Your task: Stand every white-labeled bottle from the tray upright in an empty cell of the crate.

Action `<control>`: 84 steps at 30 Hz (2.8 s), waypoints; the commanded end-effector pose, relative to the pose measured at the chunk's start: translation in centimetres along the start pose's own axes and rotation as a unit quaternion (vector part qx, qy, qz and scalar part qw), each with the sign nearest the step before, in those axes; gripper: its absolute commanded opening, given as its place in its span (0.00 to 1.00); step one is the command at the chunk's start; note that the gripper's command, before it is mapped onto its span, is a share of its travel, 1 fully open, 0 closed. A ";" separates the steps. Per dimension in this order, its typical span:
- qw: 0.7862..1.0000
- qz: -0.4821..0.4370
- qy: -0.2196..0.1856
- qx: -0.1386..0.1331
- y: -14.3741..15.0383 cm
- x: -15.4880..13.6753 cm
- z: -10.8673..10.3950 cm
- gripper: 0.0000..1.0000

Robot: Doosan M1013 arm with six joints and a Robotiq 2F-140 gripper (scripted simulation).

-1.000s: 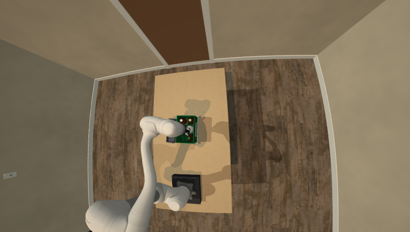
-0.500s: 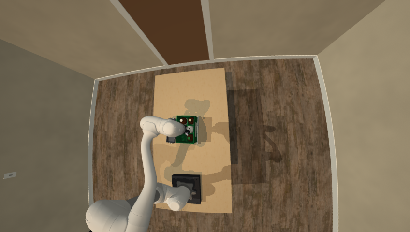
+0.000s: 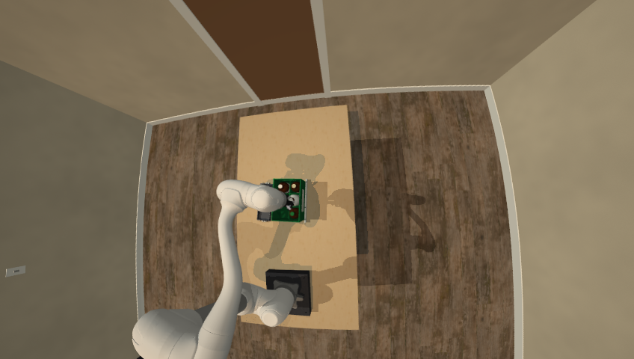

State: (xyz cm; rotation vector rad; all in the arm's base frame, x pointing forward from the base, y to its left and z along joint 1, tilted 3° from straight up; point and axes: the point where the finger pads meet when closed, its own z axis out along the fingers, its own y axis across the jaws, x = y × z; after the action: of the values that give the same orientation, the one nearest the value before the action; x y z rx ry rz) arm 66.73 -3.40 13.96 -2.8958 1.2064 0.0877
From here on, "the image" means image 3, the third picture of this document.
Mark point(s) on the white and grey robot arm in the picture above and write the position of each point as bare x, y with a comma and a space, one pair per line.
207, 332

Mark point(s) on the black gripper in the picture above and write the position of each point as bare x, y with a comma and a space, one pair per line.
289, 204

